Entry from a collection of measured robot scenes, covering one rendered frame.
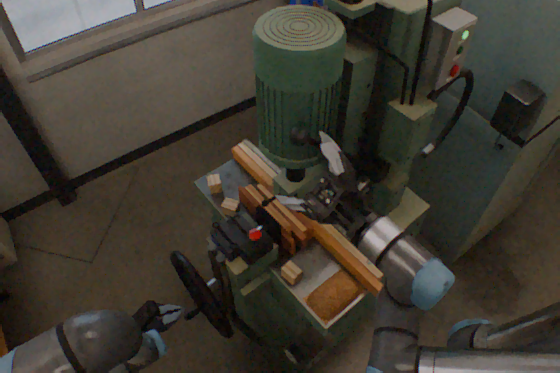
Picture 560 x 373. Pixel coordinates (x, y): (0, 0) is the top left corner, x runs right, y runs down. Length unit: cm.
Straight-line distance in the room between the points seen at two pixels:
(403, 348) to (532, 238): 197
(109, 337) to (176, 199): 174
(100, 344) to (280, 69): 56
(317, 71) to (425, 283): 40
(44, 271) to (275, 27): 197
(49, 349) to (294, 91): 60
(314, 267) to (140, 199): 155
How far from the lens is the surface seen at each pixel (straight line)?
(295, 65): 74
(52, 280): 242
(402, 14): 86
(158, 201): 246
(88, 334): 76
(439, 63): 96
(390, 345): 70
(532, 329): 86
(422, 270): 65
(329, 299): 106
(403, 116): 95
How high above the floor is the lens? 191
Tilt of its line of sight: 49 degrees down
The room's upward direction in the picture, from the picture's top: straight up
